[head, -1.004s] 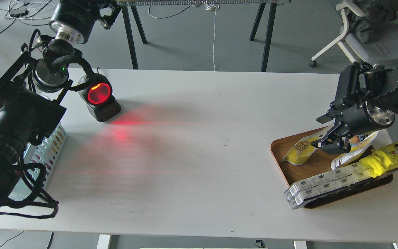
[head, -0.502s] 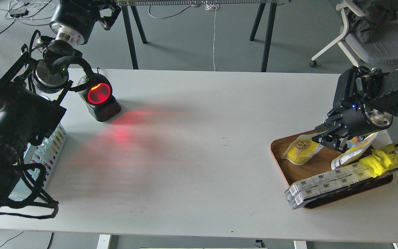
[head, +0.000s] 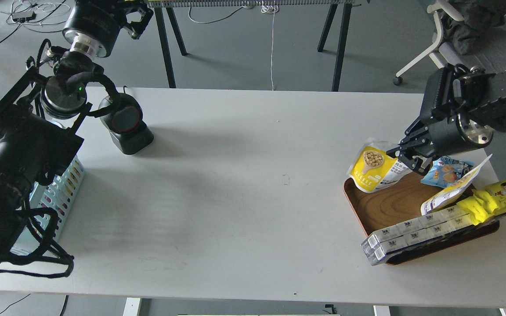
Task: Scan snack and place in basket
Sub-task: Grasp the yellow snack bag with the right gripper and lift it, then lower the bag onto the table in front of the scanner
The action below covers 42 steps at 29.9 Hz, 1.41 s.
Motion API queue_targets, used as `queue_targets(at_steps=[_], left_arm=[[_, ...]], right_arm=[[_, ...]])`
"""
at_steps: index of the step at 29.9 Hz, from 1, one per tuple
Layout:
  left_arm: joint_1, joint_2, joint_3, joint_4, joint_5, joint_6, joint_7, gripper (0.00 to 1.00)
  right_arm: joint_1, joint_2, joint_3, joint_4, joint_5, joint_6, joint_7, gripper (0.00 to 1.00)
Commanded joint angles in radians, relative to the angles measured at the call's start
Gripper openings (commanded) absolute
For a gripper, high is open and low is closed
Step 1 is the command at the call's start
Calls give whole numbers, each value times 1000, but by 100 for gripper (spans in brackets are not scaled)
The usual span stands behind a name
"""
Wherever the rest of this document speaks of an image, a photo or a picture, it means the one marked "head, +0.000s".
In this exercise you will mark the brown wooden tray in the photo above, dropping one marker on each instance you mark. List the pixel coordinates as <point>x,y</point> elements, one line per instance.
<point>401,203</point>

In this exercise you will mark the blue snack bag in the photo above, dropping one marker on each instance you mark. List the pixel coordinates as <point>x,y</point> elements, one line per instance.
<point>446,171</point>

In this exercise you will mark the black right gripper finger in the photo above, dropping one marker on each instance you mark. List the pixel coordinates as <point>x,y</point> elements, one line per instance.
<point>408,150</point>
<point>418,164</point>

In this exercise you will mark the light blue plastic basket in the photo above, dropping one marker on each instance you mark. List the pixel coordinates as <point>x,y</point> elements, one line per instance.
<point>60,196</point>

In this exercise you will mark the yellow white nut snack pouch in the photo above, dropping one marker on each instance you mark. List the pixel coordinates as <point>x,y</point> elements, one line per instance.
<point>373,169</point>

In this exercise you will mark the black barcode scanner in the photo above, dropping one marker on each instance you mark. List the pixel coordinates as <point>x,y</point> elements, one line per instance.
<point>127,129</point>

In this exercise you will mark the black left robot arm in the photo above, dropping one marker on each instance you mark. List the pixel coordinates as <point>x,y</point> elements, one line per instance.
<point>41,113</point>

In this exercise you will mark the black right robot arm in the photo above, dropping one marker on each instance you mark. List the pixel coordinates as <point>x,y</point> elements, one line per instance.
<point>461,109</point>

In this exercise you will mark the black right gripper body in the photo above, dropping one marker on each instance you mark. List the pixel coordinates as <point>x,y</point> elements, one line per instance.
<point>440,129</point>

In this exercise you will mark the yellow cartoon snack bag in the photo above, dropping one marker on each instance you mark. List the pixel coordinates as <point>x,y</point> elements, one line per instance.
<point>486,203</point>

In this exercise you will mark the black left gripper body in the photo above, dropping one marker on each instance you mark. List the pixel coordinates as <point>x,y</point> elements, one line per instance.
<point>93,26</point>

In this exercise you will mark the clear boxed snack pack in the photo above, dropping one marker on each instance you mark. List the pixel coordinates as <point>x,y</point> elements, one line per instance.
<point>383,244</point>

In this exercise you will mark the black power adapter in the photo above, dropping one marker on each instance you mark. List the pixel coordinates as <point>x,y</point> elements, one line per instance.
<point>24,16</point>

